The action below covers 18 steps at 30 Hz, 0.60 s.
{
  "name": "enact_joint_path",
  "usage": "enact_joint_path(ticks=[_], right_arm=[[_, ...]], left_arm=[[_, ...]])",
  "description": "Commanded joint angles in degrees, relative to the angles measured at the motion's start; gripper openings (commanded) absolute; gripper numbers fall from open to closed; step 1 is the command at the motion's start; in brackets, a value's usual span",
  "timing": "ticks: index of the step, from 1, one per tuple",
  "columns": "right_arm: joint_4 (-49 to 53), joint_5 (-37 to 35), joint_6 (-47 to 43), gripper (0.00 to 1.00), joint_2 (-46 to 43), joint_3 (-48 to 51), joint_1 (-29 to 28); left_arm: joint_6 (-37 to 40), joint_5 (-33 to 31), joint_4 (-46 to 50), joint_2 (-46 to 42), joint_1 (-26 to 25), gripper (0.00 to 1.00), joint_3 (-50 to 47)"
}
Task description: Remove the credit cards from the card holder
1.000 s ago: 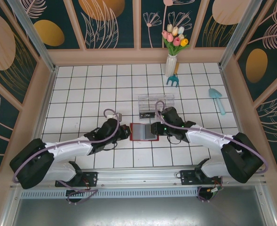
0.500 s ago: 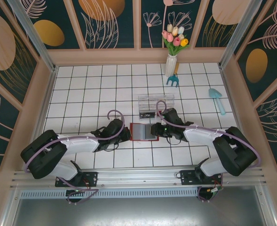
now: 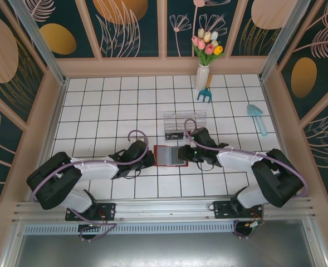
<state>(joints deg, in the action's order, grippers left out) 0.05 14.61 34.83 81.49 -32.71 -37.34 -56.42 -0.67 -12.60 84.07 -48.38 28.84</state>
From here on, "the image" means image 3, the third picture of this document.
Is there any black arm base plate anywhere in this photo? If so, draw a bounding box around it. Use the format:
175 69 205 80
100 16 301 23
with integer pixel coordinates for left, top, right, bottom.
213 199 265 219
65 202 117 222

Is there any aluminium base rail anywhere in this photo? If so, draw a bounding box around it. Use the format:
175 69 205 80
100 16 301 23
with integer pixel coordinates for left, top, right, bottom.
12 196 319 226

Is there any tulip bouquet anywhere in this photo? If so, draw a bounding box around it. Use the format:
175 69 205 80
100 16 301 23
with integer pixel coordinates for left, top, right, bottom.
191 27 226 67

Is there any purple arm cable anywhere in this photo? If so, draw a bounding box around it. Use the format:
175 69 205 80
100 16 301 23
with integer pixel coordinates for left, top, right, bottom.
183 118 309 240
30 129 150 243

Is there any grey slotted cable duct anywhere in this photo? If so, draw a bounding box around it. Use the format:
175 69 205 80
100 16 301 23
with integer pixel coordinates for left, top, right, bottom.
23 221 237 236

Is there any light blue garden trowel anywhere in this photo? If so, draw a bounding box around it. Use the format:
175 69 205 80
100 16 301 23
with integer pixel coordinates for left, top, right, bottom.
246 104 268 137

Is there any clear acrylic organizer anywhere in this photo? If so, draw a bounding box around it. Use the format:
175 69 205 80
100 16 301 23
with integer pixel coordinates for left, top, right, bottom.
163 111 208 143

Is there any aluminium frame post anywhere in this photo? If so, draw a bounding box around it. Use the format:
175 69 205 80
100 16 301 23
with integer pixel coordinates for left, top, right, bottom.
7 0 70 86
258 0 325 81

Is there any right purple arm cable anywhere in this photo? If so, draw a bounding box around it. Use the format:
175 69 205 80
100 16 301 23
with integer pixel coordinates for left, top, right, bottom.
183 118 309 240

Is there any white ribbed vase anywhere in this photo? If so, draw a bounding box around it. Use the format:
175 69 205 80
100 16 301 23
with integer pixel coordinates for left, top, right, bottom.
195 64 211 92

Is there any red leather card holder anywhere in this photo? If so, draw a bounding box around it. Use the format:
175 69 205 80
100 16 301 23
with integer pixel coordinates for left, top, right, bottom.
154 144 189 167

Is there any teal garden rake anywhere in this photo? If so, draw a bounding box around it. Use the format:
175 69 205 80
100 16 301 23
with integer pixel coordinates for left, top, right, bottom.
196 75 212 103

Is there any grey metal sheet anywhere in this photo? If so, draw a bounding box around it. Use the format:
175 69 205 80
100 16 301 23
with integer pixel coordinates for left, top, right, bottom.
2 219 328 267

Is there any black card with silver print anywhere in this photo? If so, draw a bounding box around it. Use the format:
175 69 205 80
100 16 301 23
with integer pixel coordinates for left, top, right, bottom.
165 132 185 141

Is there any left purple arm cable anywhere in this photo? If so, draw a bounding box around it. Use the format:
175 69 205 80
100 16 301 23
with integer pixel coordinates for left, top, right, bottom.
30 129 150 243

